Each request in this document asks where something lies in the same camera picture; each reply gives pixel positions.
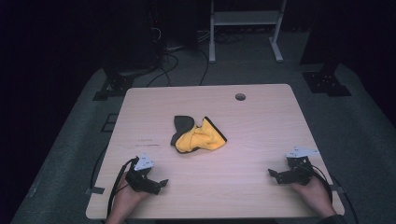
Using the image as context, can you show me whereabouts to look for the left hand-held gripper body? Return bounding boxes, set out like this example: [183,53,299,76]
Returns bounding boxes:
[124,152,162,196]

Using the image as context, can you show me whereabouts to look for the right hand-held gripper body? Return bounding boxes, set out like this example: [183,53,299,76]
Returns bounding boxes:
[277,146,320,187]

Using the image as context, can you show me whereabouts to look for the yellow cloth with black trim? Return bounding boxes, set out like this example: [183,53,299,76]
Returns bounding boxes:
[170,115,228,154]

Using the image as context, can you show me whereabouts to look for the person's left hand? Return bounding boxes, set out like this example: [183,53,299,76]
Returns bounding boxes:
[109,172,151,220]

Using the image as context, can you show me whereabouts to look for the person's right hand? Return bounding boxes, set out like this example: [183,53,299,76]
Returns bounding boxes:
[290,175,336,219]

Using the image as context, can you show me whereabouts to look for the grey tape piece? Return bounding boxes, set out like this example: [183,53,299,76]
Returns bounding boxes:
[85,186,106,196]

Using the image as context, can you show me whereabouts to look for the black floor outlet plate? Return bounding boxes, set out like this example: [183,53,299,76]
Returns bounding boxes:
[100,113,120,133]

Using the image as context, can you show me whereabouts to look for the black stand base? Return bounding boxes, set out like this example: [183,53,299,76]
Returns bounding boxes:
[92,74,135,102]
[301,61,353,98]

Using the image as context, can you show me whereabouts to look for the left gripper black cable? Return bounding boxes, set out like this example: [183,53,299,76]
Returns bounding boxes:
[106,156,140,219]

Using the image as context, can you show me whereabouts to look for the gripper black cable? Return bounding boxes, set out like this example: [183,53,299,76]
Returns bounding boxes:
[106,156,140,219]
[310,169,360,224]

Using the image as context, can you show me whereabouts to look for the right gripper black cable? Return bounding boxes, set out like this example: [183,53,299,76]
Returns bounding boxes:
[310,169,360,224]

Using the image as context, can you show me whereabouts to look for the black cable beside table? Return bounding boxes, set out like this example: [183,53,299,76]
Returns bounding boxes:
[90,145,108,191]

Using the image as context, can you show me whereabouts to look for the black floor cables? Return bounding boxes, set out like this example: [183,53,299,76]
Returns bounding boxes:
[146,27,247,89]

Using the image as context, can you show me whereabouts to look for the white metal stand frame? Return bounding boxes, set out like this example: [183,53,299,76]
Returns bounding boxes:
[208,0,288,64]

